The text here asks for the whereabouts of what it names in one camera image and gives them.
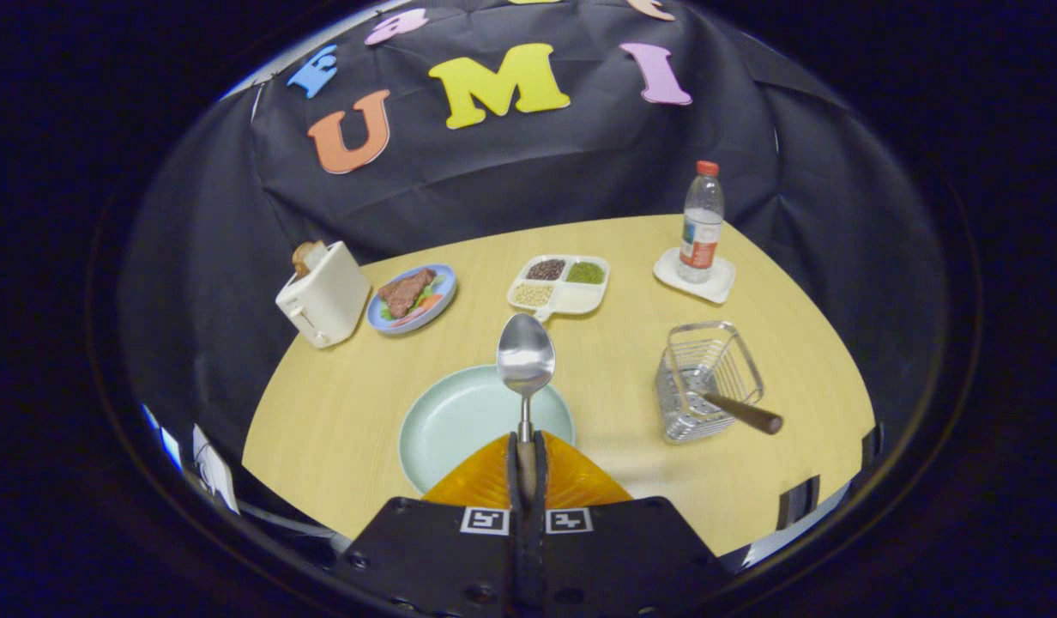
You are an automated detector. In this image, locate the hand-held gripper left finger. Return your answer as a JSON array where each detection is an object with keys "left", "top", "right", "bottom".
[{"left": 331, "top": 432, "right": 529, "bottom": 618}]

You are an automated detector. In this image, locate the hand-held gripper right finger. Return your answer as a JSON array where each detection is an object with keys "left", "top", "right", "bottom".
[{"left": 528, "top": 432, "right": 731, "bottom": 618}]

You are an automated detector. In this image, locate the wooden-handled metal spoon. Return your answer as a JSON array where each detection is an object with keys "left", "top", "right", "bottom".
[{"left": 497, "top": 313, "right": 557, "bottom": 507}]

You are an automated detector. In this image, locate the wooden-handled metal fork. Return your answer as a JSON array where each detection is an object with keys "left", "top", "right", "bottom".
[{"left": 696, "top": 388, "right": 785, "bottom": 436}]

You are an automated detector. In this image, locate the pale green plate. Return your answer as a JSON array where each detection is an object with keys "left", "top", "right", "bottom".
[{"left": 398, "top": 365, "right": 577, "bottom": 496}]

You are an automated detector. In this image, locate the white divided bean tray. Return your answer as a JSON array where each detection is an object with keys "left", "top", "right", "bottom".
[{"left": 506, "top": 254, "right": 611, "bottom": 323}]

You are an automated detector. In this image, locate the blue plate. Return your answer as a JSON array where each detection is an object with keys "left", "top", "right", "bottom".
[{"left": 366, "top": 264, "right": 457, "bottom": 336}]

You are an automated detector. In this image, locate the steak with vegetables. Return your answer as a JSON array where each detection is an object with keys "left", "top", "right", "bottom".
[{"left": 378, "top": 268, "right": 438, "bottom": 318}]

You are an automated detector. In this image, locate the white toaster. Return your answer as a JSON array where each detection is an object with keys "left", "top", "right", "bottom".
[{"left": 275, "top": 241, "right": 372, "bottom": 349}]

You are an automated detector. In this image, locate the white coaster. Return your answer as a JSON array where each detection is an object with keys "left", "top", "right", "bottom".
[{"left": 653, "top": 247, "right": 737, "bottom": 305}]

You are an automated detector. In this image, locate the clear red-capped water bottle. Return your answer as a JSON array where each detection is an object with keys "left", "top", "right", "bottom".
[{"left": 677, "top": 161, "right": 725, "bottom": 284}]

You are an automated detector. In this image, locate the toasted bread slice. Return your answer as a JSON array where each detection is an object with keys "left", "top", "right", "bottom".
[{"left": 292, "top": 240, "right": 328, "bottom": 277}]

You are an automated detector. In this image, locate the black backdrop cloth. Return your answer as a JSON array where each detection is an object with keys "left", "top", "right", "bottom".
[{"left": 121, "top": 0, "right": 950, "bottom": 482}]

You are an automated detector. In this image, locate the metal wire cutlery basket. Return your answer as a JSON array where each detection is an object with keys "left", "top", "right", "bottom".
[{"left": 655, "top": 321, "right": 765, "bottom": 445}]

